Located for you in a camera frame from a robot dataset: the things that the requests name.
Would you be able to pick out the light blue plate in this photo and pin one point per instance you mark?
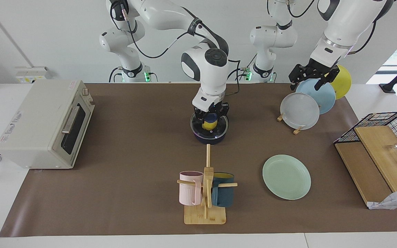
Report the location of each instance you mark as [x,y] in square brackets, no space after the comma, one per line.
[324,100]

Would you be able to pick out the brown table mat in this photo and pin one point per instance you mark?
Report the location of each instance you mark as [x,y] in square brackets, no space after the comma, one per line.
[143,193]

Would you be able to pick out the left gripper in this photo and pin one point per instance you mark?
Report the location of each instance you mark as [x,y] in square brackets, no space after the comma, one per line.
[327,51]

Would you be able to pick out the dark blue saucepan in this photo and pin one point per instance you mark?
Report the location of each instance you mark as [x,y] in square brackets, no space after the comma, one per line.
[209,140]

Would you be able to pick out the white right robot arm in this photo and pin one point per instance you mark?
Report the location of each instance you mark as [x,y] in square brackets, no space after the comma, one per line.
[164,17]

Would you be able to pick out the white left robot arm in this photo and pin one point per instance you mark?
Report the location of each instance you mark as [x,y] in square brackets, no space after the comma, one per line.
[350,20]

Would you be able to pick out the grey plate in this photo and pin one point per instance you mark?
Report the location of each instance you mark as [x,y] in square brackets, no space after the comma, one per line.
[300,112]

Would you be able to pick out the yellow plate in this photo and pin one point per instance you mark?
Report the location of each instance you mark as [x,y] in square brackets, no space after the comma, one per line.
[344,82]

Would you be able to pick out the white patterned cloth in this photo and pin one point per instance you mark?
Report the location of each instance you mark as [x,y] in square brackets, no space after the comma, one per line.
[396,199]

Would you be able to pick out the light wooden cutting board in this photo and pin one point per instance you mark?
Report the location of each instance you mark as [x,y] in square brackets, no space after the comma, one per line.
[374,144]

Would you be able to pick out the wooden mug tree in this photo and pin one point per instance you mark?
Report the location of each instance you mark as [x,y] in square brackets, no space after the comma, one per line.
[203,215]

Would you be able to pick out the wooden plate rack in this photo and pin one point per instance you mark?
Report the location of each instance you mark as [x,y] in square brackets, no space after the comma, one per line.
[296,131]

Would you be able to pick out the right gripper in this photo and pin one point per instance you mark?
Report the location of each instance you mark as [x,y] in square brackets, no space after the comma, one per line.
[209,100]

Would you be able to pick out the dark wooden board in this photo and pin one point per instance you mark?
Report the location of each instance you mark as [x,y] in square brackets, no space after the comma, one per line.
[360,168]

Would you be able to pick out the pink mug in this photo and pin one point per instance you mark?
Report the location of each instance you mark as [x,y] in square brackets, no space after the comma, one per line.
[189,193]

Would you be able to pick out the light green plate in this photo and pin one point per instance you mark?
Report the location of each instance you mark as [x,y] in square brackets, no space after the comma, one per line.
[286,177]

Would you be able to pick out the white wall power strip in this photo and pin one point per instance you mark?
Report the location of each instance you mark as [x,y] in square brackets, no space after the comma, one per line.
[33,74]

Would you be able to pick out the dark teal mug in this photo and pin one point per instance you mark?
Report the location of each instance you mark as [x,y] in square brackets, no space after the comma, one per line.
[223,196]

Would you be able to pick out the glass lid with blue knob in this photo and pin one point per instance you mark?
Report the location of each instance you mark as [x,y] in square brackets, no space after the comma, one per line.
[221,129]

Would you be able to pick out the beige toaster oven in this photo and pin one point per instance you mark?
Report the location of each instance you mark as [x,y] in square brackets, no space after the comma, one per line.
[33,120]

